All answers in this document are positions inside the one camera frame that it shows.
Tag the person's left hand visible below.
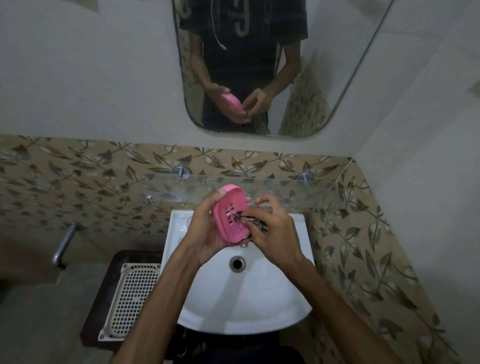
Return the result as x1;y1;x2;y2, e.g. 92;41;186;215
183;189;252;268

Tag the person's right hand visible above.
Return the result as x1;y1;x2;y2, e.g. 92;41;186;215
239;194;307;275

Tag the checkered cleaning cloth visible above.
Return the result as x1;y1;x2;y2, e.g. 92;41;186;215
234;209;269;236

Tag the pink soap dish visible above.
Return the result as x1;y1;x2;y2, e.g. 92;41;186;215
209;183;251;244

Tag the white wash basin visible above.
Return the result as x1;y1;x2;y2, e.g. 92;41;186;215
161;209;315;336

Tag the person's right forearm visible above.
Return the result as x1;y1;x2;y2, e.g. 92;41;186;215
296;258;404;364

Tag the person's left forearm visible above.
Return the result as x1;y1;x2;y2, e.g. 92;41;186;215
110;247;205;364

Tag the metal sink drain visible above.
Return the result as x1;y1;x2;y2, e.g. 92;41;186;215
228;255;247;274

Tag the clear glass shelf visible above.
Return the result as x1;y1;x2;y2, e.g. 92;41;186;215
148;173;338;211

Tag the white plastic perforated basket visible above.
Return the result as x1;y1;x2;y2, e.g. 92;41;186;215
98;263;162;342

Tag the dark stool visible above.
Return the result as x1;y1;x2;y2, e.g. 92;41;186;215
80;250;181;353

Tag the chrome wall tap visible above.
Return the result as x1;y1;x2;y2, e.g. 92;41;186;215
51;221;83;269

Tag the rounded wall mirror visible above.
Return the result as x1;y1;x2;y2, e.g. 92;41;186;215
171;0;395;139

